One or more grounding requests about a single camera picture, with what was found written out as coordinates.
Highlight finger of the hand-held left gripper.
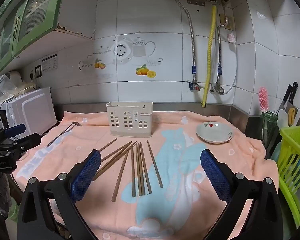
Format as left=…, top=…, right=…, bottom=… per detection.
left=0, top=123, right=26, bottom=143
left=5, top=133, right=42, bottom=156

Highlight white instruction label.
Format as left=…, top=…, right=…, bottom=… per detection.
left=42, top=53, right=59, bottom=72

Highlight thin white hose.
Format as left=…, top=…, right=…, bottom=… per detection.
left=221, top=29, right=238, bottom=95

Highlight metal ladle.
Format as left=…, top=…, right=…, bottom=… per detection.
left=46, top=121, right=83, bottom=148

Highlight steel angle valve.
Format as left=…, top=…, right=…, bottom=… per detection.
left=213, top=82, right=225, bottom=95

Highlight yellow gas hose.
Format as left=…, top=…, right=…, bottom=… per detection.
left=202, top=4, right=217, bottom=107

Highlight green plastic dish rack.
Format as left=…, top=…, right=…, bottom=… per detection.
left=270, top=126, right=300, bottom=229

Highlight green wall cabinet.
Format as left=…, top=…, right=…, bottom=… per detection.
left=0, top=0, right=95, bottom=74

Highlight corrugated steel hose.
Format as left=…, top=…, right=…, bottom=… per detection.
left=174, top=0, right=198, bottom=82
left=216, top=4, right=230, bottom=87

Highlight pink bottle brush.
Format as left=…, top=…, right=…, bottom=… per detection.
left=258, top=87, right=269, bottom=117

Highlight clear plastic bag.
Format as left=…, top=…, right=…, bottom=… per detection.
left=0, top=74, right=15, bottom=98

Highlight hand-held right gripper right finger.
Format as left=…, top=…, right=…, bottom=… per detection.
left=200, top=149, right=284, bottom=240

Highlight row of wooden chopsticks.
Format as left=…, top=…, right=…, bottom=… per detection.
left=83, top=138, right=164, bottom=202

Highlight teaware wall decal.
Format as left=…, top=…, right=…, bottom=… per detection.
left=79, top=32, right=163, bottom=79

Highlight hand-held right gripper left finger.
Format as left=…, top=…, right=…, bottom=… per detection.
left=16, top=149, right=101, bottom=240

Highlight cream plastic utensil holder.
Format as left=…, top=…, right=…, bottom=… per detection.
left=106, top=101, right=153, bottom=138

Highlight yellow handle scissors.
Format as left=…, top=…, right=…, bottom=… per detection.
left=288, top=107, right=297, bottom=127

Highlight black handle cleaver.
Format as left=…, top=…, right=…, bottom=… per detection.
left=277, top=81, right=299, bottom=117

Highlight white microwave oven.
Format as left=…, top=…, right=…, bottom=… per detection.
left=0, top=87, right=58, bottom=142

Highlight red handle valve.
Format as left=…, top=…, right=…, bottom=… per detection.
left=187, top=79, right=203, bottom=92

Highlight peach printed towel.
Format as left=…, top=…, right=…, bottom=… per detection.
left=14, top=110, right=280, bottom=240

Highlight flower print ceramic plate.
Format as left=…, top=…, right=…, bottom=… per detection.
left=196, top=121, right=234, bottom=144

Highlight glass jar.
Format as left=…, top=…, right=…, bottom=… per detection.
left=261, top=111, right=280, bottom=148

